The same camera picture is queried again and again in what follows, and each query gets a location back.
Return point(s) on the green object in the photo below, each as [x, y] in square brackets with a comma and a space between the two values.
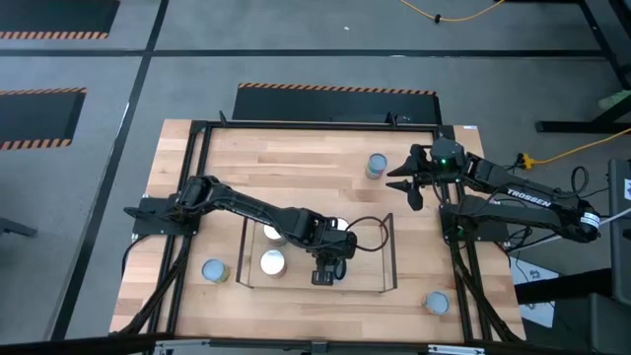
[618, 98]

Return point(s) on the black aluminium table frame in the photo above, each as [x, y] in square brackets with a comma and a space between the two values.
[320, 126]

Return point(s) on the clear rectangular tray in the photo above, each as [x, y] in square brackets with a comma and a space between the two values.
[296, 276]

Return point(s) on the black cabinet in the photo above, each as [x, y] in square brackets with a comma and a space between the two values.
[620, 246]

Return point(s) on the blue green label tin can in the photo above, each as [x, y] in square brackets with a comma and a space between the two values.
[270, 232]

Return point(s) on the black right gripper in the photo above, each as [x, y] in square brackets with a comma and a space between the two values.
[428, 175]

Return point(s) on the black desk leg frame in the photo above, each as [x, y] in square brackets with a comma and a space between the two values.
[567, 126]

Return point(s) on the dark grey stand foot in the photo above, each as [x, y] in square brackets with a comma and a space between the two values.
[15, 228]

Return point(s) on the tin can olive label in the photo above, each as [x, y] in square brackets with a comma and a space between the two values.
[214, 270]

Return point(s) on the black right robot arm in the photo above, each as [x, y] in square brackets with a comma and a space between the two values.
[527, 197]

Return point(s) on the white paper sheet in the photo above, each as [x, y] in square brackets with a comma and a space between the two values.
[530, 271]

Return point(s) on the black clamp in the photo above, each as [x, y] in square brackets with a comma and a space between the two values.
[393, 118]

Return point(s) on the tin can teal orange label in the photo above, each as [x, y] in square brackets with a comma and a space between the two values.
[377, 163]

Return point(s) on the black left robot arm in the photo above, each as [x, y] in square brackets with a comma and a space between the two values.
[256, 209]

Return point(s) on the black hazard striped floor mat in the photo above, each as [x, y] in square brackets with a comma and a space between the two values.
[49, 15]
[320, 106]
[34, 118]

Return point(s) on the tin can orange grey label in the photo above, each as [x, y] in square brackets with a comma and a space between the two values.
[437, 302]

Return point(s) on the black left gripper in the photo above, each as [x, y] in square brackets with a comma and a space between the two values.
[335, 244]

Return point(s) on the pineapple can red label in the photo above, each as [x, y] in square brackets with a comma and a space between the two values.
[272, 262]

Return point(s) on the dark furniture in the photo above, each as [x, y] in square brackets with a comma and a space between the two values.
[591, 320]

